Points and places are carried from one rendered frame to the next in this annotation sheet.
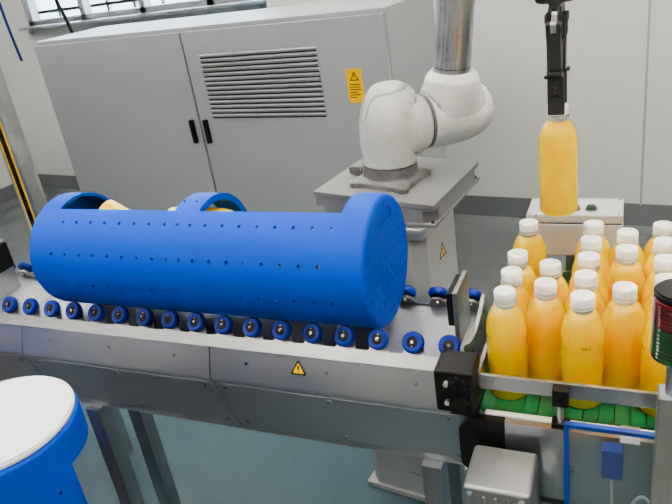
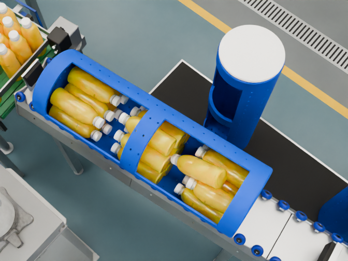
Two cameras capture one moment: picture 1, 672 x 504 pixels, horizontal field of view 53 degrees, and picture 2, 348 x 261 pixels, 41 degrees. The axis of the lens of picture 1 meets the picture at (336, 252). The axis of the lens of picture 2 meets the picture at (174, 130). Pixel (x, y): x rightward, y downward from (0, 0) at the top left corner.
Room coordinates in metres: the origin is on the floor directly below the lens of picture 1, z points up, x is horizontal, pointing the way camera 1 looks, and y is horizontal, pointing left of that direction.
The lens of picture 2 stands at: (2.08, 0.43, 2.69)
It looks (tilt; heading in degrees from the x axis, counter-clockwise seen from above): 67 degrees down; 185
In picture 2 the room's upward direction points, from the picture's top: 3 degrees clockwise
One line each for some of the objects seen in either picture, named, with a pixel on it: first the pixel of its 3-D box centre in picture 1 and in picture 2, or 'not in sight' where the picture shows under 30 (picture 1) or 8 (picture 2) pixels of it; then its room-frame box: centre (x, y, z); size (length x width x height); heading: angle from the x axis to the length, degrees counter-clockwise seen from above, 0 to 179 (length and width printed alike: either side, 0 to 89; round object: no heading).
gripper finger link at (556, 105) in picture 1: (556, 95); not in sight; (1.22, -0.45, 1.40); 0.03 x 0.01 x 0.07; 64
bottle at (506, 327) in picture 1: (507, 345); (32, 37); (1.04, -0.28, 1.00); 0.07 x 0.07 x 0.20
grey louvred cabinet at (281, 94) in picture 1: (240, 158); not in sight; (3.58, 0.43, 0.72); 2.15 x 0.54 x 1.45; 57
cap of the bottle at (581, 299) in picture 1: (582, 299); (1, 8); (0.98, -0.40, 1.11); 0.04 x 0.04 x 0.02
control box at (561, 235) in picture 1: (575, 226); not in sight; (1.38, -0.55, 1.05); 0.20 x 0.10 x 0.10; 64
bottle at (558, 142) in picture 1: (558, 163); not in sight; (1.24, -0.46, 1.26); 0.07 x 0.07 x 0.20
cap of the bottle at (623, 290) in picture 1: (624, 290); not in sight; (0.98, -0.47, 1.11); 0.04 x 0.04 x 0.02
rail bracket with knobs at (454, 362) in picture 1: (459, 383); (59, 42); (1.01, -0.19, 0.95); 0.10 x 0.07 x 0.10; 154
